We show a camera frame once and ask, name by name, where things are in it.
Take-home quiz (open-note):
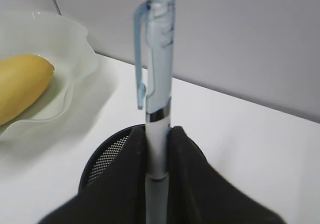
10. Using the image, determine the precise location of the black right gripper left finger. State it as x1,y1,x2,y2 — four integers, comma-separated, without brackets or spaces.
40,126,147,224

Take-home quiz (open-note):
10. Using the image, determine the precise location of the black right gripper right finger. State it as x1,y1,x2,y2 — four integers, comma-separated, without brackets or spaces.
167,126,284,224

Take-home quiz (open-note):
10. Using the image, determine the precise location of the yellow mango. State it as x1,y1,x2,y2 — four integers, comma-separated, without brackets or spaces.
0,54,55,125

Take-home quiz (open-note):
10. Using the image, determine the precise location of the blue clip pen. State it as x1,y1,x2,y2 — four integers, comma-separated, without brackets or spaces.
133,0,176,224

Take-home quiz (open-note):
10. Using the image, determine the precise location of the black mesh pen holder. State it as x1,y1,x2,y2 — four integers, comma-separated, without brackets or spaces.
78,124,146,194

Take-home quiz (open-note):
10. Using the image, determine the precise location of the pale green wavy plate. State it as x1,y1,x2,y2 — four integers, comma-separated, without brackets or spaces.
0,11,98,141

